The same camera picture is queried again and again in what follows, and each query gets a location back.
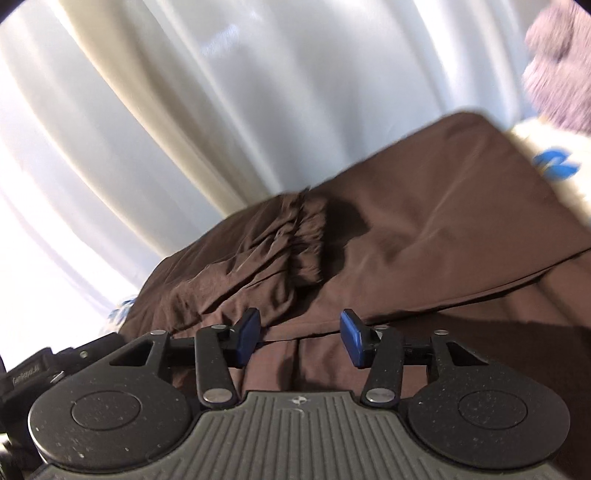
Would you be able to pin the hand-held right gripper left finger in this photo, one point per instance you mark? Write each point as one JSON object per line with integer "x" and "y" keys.
{"x": 247, "y": 337}

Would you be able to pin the white curtain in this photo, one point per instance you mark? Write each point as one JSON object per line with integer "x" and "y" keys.
{"x": 194, "y": 110}

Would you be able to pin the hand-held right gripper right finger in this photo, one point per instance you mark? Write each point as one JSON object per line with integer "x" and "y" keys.
{"x": 352, "y": 339}

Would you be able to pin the dark brown garment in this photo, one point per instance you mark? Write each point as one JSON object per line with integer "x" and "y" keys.
{"x": 406, "y": 221}

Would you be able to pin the white blue floral bedsheet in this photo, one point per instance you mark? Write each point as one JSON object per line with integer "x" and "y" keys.
{"x": 549, "y": 147}

